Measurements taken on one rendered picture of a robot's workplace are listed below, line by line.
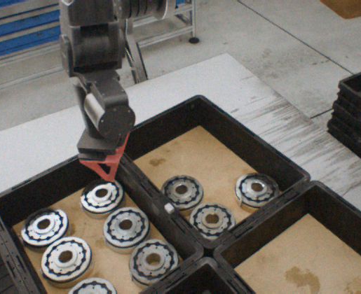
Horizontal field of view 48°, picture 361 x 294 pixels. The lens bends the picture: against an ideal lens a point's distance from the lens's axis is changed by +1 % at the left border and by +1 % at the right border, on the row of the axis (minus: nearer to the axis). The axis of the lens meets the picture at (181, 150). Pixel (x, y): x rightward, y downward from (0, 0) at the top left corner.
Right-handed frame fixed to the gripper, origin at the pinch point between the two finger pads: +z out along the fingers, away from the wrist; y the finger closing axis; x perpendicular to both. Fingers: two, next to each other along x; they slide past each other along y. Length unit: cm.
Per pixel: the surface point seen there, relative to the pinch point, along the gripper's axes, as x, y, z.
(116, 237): 2.6, -2.5, 20.7
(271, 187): -30.7, 15.2, 20.9
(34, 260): 19.8, -8.3, 23.2
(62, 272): 11.1, -12.0, 20.2
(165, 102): 5, 65, 36
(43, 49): 105, 161, 73
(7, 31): 119, 153, 57
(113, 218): 4.6, 2.3, 20.6
